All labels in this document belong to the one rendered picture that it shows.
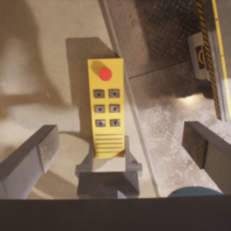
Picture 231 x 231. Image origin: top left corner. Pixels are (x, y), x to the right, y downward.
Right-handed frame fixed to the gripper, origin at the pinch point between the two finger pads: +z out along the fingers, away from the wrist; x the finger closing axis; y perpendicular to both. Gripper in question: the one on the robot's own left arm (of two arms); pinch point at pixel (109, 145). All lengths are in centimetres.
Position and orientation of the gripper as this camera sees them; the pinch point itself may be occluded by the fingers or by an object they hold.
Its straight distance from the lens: 44.6
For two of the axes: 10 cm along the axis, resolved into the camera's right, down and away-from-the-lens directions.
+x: 10.0, -0.3, -0.1
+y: 0.3, 6.7, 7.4
